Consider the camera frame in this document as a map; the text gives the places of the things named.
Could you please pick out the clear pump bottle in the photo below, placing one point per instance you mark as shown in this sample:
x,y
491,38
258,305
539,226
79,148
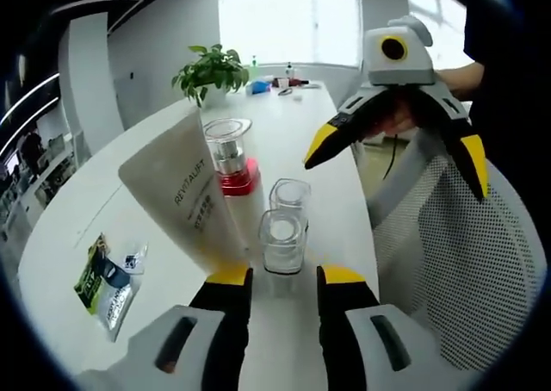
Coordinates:
x,y
291,70

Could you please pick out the curved ceiling light strip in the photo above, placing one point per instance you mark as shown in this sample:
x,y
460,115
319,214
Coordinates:
x,y
43,82
43,105

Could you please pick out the white skincare tube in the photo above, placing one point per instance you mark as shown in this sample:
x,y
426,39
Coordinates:
x,y
185,193

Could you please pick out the blue packet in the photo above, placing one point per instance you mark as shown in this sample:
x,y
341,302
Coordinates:
x,y
258,88

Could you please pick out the small green bottle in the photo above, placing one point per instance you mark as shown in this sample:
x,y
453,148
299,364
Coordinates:
x,y
255,61

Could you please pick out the person's dark shirt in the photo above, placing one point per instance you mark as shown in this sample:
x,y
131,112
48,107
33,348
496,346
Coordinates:
x,y
508,29

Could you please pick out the potted green plant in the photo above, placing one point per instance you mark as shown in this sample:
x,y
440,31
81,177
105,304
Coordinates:
x,y
211,70

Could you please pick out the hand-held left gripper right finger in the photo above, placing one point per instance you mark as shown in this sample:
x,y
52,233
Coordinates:
x,y
355,322

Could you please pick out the silver foil skincare sachet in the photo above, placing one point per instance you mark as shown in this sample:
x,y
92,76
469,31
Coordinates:
x,y
137,257

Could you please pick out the green dark skincare packet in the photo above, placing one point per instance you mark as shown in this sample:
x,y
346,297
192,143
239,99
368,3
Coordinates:
x,y
107,287

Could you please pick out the red and dark object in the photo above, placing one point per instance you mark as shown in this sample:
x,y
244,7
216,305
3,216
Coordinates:
x,y
297,82

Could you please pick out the person's right hand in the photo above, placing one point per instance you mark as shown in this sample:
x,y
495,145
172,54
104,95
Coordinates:
x,y
400,119

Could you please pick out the red collar skincare bottle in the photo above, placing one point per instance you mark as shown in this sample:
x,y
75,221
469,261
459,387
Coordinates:
x,y
239,178

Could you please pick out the white mesh office chair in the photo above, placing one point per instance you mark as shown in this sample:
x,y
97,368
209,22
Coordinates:
x,y
452,257

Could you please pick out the white clear-cap skincare bottle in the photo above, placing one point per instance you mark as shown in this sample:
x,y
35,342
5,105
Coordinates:
x,y
282,244
289,193

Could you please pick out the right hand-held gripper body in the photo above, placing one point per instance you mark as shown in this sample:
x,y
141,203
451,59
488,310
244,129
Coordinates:
x,y
413,68

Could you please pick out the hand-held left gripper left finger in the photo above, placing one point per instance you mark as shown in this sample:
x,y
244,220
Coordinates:
x,y
211,318

